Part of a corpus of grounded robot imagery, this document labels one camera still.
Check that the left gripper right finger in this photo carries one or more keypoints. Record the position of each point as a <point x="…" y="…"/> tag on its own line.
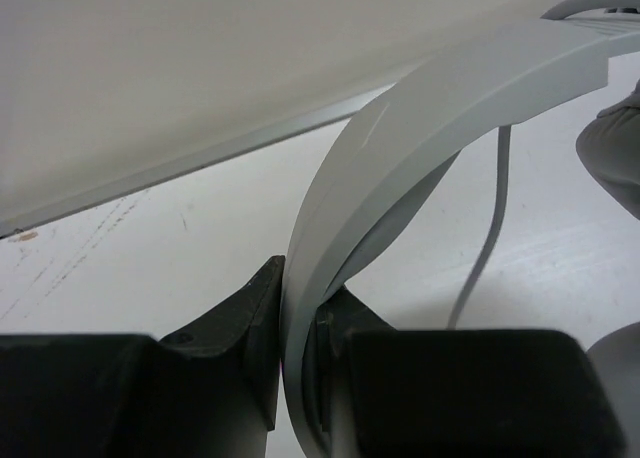
<point x="384" y="392"/>

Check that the grey white headphones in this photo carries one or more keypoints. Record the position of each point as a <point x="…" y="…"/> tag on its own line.
<point x="382" y="167"/>

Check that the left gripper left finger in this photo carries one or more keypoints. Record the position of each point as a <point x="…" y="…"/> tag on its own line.
<point x="208" y="389"/>

